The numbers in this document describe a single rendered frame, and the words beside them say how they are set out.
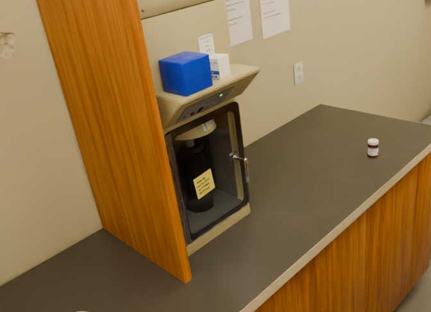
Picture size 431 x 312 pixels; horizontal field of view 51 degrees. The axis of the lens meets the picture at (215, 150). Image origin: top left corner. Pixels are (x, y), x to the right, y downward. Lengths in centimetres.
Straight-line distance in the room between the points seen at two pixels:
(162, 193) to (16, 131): 55
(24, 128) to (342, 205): 113
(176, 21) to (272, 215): 78
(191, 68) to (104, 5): 26
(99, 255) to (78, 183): 27
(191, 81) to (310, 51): 142
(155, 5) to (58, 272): 93
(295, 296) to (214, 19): 93
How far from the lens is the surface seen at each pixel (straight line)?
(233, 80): 130
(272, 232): 159
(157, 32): 125
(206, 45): 137
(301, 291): 162
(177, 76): 119
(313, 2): 252
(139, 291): 146
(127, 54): 115
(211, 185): 147
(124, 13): 111
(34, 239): 171
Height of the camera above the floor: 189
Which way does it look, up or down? 26 degrees down
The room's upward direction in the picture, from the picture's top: 8 degrees counter-clockwise
